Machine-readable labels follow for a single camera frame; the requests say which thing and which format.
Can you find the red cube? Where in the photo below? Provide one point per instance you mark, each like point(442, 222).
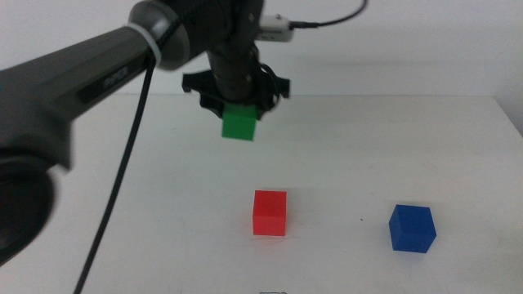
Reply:
point(269, 214)

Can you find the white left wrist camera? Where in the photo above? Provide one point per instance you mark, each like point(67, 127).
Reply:
point(275, 28)

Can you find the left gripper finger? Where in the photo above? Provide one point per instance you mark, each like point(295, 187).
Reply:
point(263, 112)
point(210, 108)

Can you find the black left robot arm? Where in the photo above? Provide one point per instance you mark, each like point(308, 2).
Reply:
point(61, 94)

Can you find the blue cube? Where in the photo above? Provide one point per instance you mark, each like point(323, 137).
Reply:
point(412, 229)

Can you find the green cube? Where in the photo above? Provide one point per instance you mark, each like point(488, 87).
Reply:
point(239, 124)

